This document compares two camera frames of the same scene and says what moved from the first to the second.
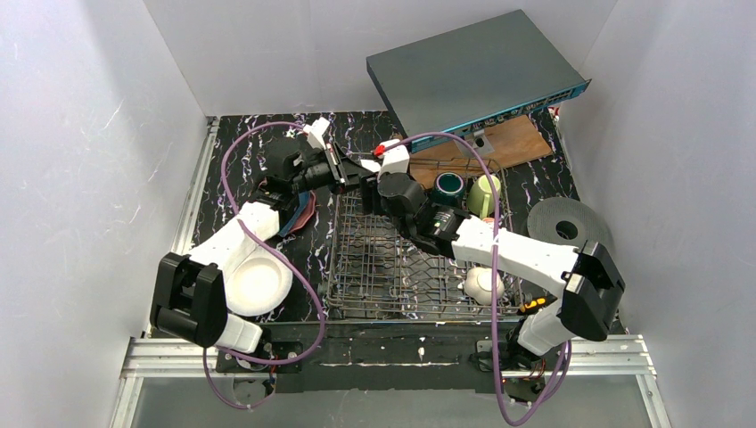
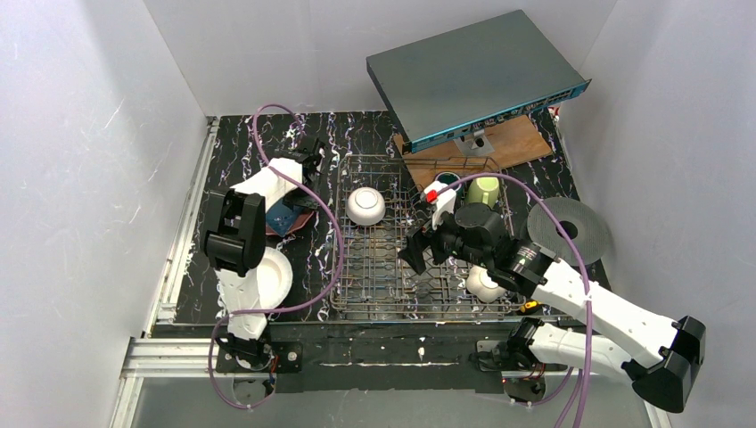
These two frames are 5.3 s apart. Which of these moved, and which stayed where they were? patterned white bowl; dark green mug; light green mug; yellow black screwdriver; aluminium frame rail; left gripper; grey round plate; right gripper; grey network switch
Moved: right gripper; patterned white bowl; left gripper
Stayed: grey round plate; aluminium frame rail; dark green mug; light green mug; grey network switch; yellow black screwdriver
